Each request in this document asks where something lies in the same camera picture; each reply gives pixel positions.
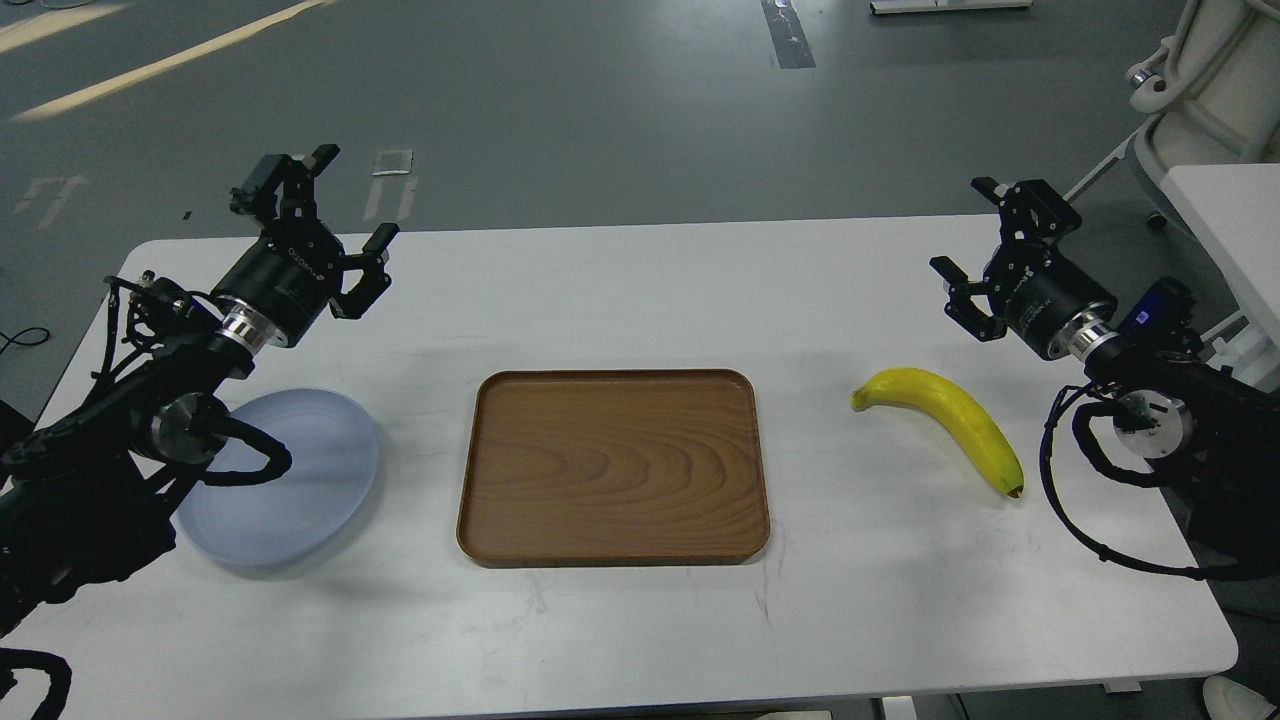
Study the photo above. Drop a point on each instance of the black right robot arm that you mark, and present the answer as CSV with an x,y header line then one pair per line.
x,y
1151,414

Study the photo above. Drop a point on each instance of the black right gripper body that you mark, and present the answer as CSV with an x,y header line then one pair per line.
x,y
1037,293

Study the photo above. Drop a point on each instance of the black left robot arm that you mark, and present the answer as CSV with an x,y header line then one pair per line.
x,y
90,498

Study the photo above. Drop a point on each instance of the yellow banana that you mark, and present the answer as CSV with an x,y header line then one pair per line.
x,y
974,431

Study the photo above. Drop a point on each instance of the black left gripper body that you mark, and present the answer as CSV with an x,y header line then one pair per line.
x,y
287,275

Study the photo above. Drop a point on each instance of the white office chair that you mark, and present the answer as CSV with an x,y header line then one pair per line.
x,y
1210,96

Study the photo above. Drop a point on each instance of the white side table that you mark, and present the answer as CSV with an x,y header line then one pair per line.
x,y
1233,210

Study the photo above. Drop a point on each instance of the white shoe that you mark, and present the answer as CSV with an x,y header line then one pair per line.
x,y
1225,699

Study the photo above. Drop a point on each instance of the brown wooden tray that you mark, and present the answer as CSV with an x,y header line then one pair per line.
x,y
614,468

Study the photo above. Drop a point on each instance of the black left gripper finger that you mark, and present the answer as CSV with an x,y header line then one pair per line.
x,y
359,280
282,187

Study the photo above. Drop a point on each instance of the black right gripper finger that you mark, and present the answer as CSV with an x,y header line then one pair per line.
x,y
1032,214
960,305

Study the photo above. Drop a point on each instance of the light blue plate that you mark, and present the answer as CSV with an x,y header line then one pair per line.
x,y
335,456

